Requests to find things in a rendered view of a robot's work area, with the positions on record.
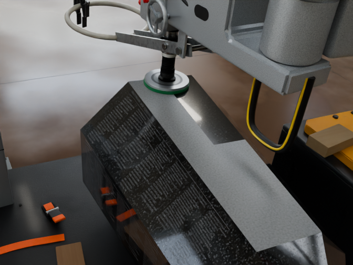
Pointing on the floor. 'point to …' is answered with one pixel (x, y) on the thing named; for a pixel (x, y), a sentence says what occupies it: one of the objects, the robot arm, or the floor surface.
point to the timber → (70, 254)
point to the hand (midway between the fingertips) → (81, 20)
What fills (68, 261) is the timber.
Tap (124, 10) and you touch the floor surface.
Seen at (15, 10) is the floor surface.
